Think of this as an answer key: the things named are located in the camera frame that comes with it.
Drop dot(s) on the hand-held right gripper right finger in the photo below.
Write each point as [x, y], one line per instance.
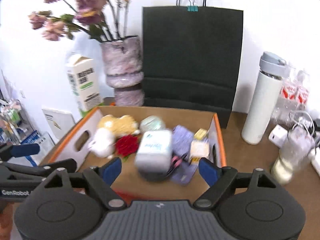
[207, 170]

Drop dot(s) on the black paper bag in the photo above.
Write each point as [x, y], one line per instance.
[192, 62]

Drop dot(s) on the wooden desktop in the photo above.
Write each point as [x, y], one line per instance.
[252, 165]

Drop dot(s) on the yellow and white plush toy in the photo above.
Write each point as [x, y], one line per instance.
[112, 130]

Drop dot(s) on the red cardboard box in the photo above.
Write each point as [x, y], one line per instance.
[67, 145]

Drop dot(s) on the iridescent translucent plastic pouch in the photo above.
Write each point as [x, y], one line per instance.
[152, 123]

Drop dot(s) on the dried pink flowers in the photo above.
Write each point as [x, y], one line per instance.
[87, 7]

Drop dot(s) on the red artificial rose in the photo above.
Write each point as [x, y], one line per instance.
[127, 145]

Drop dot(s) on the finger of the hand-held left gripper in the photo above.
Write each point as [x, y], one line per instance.
[50, 166]
[25, 150]

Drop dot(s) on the white milk carton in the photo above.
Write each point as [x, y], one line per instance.
[83, 85]

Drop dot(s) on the green binder clip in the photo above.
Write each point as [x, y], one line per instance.
[192, 6]

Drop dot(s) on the white wall socket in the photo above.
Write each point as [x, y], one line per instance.
[23, 94]

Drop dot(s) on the white power strip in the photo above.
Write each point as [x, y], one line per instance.
[316, 161]

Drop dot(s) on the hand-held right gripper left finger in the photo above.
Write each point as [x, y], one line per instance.
[112, 168]

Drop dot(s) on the glass cup with milk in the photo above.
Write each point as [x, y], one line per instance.
[292, 152]

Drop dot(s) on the white thermos bottle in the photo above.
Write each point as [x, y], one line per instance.
[262, 100]

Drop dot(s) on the white tissue pack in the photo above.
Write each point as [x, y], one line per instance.
[155, 150]

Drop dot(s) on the clear water bottle red label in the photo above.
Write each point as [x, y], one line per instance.
[287, 92]
[303, 95]

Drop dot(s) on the metal storage rack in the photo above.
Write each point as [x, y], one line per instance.
[15, 127]

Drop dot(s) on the purple ceramic vase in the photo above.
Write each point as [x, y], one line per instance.
[122, 65]

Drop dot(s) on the white charger cube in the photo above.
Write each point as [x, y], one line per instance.
[277, 135]

